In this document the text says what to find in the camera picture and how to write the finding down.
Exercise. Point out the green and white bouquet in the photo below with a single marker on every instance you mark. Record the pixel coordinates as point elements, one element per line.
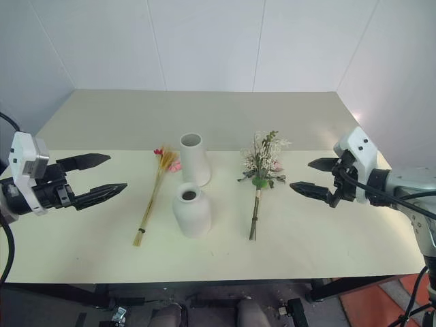
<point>264,160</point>

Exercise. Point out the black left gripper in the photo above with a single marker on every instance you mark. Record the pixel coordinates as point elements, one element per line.
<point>51,192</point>

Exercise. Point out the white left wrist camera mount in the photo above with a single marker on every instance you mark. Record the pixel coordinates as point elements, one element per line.
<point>22,160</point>

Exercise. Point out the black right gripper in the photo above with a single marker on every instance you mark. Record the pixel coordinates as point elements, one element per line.
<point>344,184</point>

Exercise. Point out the round-shouldered white vase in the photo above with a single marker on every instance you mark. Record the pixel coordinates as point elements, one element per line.
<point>190,214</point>

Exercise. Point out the small metal clamp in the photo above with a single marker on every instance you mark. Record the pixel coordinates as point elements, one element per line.
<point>119,314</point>

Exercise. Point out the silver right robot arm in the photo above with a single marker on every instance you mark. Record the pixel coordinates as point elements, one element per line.
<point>408,180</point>

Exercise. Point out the tall tapered white vase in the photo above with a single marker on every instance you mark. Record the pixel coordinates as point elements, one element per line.
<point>195,163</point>

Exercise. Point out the black box foot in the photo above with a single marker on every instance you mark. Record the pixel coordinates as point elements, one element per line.
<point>296,308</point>

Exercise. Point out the black table frame bar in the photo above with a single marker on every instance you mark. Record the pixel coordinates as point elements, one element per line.
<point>51,293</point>
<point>354,286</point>

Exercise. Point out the yellow dried flower bundle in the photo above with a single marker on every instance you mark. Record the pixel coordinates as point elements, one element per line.
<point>153,197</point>

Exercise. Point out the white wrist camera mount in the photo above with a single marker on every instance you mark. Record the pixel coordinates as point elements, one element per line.
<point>362,153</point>
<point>22,160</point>

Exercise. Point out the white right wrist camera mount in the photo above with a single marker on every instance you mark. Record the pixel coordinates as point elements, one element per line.
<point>362,153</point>

